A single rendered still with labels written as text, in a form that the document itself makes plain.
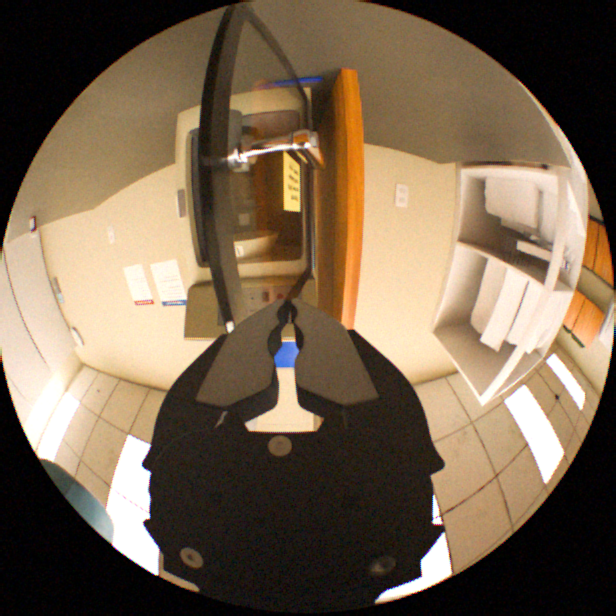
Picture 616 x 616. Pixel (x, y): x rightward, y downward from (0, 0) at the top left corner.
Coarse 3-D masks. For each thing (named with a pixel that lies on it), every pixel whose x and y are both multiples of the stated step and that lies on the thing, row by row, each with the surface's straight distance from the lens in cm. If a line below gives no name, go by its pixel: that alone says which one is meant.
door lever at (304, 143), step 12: (300, 132) 14; (312, 132) 14; (240, 144) 15; (252, 144) 15; (264, 144) 15; (276, 144) 15; (288, 144) 14; (300, 144) 14; (312, 144) 14; (252, 156) 16; (300, 156) 16; (312, 156) 16; (312, 168) 21; (324, 168) 22
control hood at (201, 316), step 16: (192, 288) 50; (208, 288) 47; (304, 288) 41; (192, 304) 48; (208, 304) 46; (192, 320) 47; (208, 320) 45; (192, 336) 47; (208, 336) 44; (288, 336) 39
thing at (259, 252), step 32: (224, 32) 20; (256, 32) 27; (224, 64) 17; (256, 64) 23; (288, 64) 36; (224, 96) 15; (256, 96) 20; (288, 96) 31; (224, 128) 14; (256, 128) 18; (288, 128) 28; (224, 160) 13; (256, 160) 17; (224, 192) 13; (256, 192) 17; (224, 224) 12; (256, 224) 16; (288, 224) 24; (224, 256) 12; (256, 256) 16; (288, 256) 24; (224, 288) 12; (256, 288) 16; (288, 288) 25
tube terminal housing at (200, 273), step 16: (192, 112) 56; (192, 128) 54; (176, 144) 54; (176, 160) 53; (176, 176) 52; (176, 192) 51; (192, 208) 51; (192, 224) 51; (192, 240) 49; (192, 256) 50; (192, 272) 51; (208, 272) 49
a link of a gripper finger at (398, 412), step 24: (360, 336) 9; (384, 360) 8; (384, 384) 7; (408, 384) 7; (360, 408) 6; (384, 408) 6; (408, 408) 7; (384, 432) 6; (408, 432) 6; (432, 456) 6
